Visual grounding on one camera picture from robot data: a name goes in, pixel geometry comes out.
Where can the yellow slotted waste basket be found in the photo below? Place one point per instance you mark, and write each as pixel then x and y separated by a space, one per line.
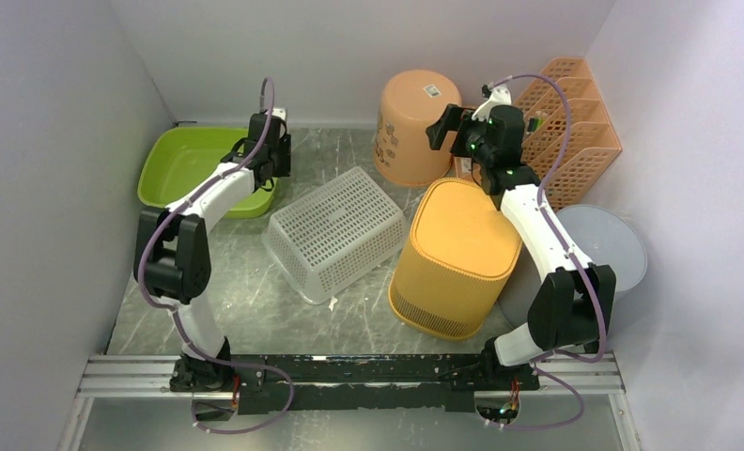
pixel 457 258

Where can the peach plastic desk organizer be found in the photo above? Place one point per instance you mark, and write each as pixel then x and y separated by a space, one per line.
pixel 593 143

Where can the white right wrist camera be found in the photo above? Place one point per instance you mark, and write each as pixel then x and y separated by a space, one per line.
pixel 494 96

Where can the white perforated basket tray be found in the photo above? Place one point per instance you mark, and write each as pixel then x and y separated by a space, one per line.
pixel 329 238

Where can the aluminium rail frame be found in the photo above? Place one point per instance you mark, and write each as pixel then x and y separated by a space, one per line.
pixel 146 377

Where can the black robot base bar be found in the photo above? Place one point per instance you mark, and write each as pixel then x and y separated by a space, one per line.
pixel 267 383

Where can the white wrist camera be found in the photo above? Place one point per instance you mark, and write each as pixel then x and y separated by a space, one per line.
pixel 279 112
pixel 494 96

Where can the green plastic basin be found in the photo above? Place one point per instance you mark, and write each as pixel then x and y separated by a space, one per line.
pixel 182 158

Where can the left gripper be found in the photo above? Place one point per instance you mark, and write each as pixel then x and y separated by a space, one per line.
pixel 285 147

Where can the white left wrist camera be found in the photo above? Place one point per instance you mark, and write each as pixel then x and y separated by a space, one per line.
pixel 279 112

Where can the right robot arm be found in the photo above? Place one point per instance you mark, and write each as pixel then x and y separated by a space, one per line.
pixel 573 305

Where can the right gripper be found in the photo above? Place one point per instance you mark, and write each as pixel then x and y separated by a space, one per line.
pixel 452 120

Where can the grey plastic bucket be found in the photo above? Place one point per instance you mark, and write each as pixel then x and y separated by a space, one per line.
pixel 603 236

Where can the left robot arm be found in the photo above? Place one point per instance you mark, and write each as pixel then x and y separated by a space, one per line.
pixel 172 264

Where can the peach capybara plastic bucket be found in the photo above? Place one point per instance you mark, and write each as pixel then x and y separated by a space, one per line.
pixel 410 102

